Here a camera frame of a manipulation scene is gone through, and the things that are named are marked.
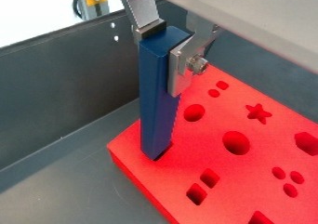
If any yellow black post fixture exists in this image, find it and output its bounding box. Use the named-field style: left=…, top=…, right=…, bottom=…
left=72, top=0, right=109, bottom=20

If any black cable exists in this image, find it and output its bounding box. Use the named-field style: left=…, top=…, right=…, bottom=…
left=72, top=0, right=87, bottom=20

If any red shape sorting board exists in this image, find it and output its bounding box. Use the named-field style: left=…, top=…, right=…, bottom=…
left=108, top=68, right=318, bottom=224

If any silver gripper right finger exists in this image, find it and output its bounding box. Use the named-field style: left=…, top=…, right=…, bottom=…
left=168, top=12, right=223, bottom=97

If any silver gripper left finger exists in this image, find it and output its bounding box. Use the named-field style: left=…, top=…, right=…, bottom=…
left=120, top=0, right=167, bottom=44

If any blue rectangular peg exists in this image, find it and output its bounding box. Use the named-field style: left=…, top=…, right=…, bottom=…
left=139, top=26, right=188, bottom=160

